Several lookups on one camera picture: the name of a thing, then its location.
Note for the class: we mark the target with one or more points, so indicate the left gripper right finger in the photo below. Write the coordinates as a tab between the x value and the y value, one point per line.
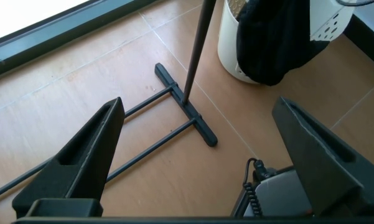
326	174

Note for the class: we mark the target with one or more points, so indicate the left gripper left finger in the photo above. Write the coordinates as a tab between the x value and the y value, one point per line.
81	168

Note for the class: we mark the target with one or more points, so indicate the black garment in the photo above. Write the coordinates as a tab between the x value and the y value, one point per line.
267	46

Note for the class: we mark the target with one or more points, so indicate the black clothes rack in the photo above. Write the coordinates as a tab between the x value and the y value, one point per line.
193	115

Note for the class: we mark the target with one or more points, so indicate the white laundry basket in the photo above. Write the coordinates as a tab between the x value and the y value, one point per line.
227	46

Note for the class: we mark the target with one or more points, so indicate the window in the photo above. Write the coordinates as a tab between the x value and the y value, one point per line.
49	34

